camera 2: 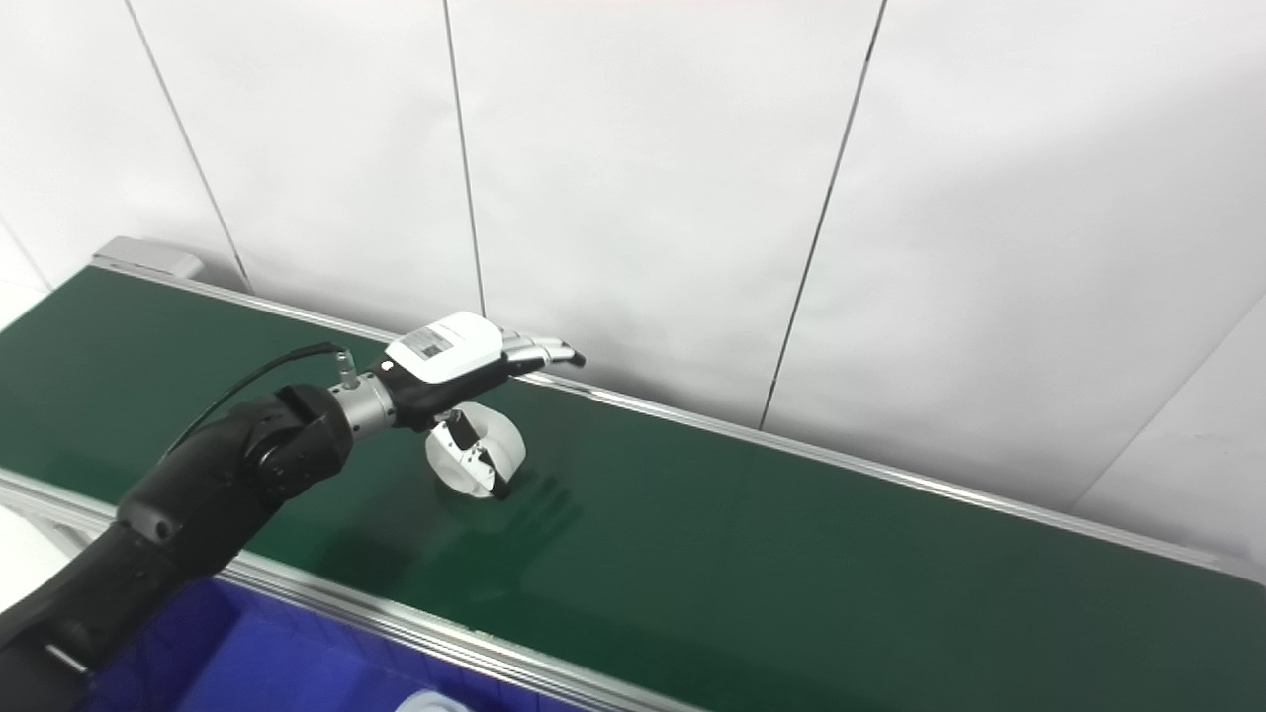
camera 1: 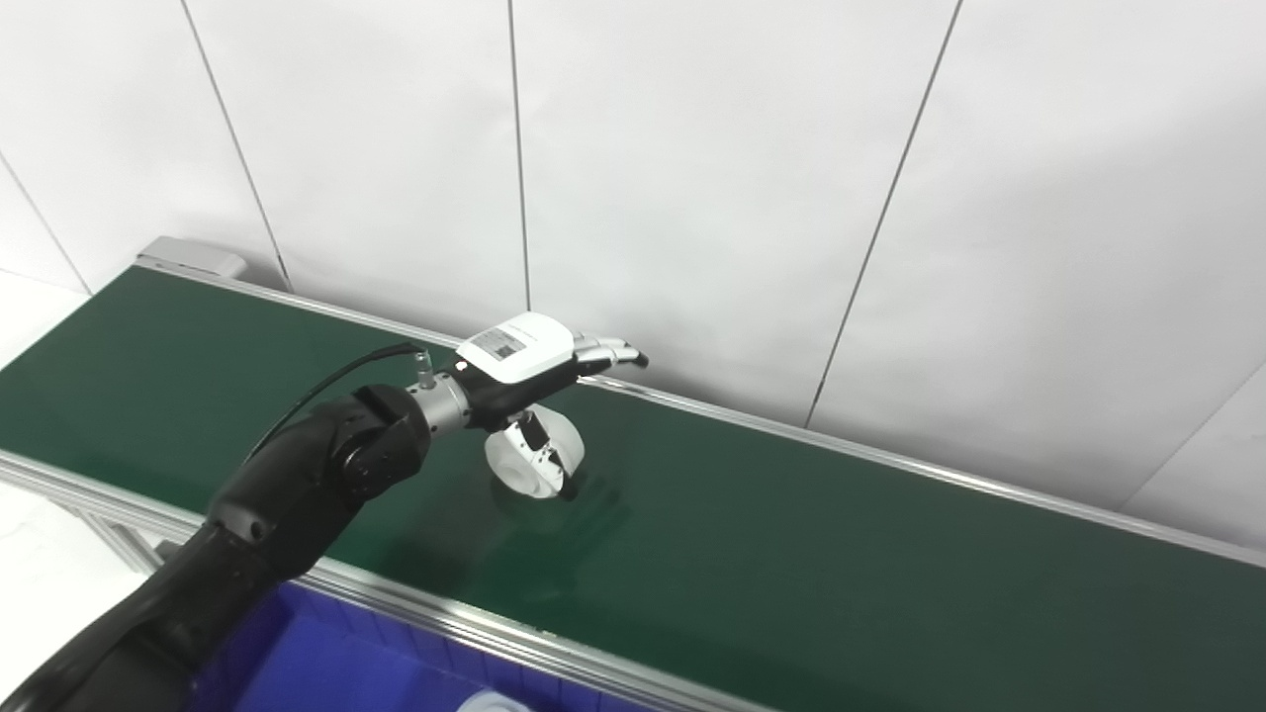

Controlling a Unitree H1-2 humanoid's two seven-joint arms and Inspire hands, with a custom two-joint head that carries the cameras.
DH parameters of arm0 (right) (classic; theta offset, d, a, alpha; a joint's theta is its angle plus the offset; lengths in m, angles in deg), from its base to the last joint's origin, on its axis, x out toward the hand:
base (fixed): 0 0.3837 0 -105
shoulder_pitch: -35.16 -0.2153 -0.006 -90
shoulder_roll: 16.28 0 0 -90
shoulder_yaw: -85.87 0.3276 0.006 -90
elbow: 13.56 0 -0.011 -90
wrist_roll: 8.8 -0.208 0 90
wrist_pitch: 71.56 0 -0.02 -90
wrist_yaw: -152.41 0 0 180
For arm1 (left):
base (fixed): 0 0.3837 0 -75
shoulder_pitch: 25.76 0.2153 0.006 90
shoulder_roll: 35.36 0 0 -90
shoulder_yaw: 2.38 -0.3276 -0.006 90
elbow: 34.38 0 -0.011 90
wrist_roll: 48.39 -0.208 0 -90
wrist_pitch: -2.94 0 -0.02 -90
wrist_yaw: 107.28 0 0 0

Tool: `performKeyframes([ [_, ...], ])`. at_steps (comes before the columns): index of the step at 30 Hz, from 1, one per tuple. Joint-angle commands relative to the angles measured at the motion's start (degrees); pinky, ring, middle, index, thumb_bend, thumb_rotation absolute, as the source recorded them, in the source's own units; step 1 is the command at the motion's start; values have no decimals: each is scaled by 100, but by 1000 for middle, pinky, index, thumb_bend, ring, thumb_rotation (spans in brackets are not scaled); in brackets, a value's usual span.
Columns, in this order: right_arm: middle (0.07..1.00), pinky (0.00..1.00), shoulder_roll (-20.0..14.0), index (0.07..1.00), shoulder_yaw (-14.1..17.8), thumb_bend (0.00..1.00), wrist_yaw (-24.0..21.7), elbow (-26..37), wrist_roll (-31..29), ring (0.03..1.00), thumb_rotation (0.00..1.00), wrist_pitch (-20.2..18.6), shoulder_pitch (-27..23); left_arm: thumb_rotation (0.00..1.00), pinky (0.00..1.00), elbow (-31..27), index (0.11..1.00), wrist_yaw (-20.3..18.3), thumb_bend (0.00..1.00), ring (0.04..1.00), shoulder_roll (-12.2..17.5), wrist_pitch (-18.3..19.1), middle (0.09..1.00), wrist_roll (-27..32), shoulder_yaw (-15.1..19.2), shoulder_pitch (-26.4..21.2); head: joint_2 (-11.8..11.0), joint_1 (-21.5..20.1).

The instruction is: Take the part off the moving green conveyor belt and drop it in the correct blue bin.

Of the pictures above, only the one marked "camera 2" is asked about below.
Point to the black white robot left hand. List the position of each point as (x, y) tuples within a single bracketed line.
[(445, 351)]

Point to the white round plastic part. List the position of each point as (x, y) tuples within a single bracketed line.
[(499, 440), (430, 702)]

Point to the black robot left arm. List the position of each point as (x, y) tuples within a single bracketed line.
[(198, 494)]

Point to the blue plastic bin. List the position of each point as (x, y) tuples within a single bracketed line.
[(287, 663)]

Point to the green conveyor belt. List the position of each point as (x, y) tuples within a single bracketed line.
[(791, 574)]

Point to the aluminium conveyor side rail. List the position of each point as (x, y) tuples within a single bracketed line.
[(791, 447), (396, 621)]

